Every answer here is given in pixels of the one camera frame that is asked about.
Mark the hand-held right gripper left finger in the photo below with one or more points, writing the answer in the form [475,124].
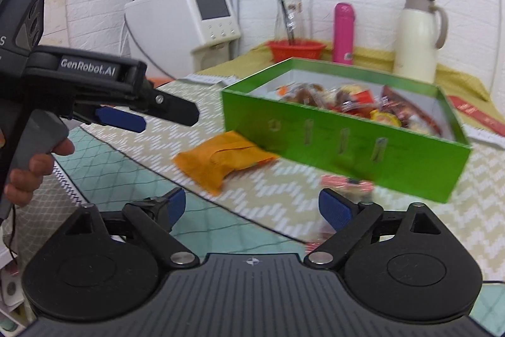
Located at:
[177,207]

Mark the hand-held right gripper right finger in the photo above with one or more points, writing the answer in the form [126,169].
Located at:
[334,209]

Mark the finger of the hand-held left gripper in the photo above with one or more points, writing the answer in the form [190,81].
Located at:
[173,108]
[120,120]

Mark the red candy packet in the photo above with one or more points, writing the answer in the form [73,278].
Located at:
[347,185]

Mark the orange snack packet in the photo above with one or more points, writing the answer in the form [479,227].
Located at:
[225,159]

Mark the green cardboard box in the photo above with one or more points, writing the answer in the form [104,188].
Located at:
[315,139]

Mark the clear packet of brown snacks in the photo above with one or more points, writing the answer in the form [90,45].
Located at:
[302,94]

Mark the dark red snack bag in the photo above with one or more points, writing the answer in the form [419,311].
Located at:
[410,108]

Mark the person's left hand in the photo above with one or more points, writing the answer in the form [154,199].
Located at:
[31,175]

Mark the teal quilted mat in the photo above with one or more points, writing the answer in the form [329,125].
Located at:
[118,171]

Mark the white water dispenser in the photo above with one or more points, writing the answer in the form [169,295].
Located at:
[169,29]

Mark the yellow snack packet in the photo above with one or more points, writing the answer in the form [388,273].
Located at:
[384,118]

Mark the red snack packet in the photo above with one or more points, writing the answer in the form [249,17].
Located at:
[361,97]

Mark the red plastic basket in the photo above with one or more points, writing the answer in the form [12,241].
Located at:
[296,49]

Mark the glass jar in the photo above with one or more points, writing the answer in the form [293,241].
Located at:
[290,17]

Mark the red booklet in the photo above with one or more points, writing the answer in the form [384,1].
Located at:
[477,112]

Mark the pink bottle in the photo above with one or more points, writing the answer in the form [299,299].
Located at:
[343,33]

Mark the yellow tablecloth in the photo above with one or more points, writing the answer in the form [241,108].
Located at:
[459,80]

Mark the cream thermos jug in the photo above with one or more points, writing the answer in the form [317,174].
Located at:
[418,41]

